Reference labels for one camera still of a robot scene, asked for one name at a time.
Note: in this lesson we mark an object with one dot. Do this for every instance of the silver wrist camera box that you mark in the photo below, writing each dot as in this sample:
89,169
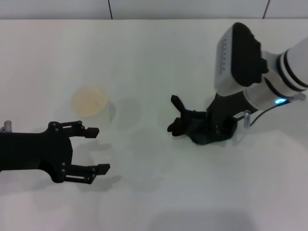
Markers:
240,53

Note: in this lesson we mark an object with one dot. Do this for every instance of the dark grey sock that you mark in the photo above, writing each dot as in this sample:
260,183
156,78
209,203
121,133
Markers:
185,125

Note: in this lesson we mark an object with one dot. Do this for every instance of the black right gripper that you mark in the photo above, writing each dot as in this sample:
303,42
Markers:
228,106

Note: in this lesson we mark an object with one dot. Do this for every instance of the white paper cup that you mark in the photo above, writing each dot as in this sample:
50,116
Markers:
89,101

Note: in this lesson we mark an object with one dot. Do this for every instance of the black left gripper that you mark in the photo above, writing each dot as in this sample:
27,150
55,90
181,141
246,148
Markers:
36,151

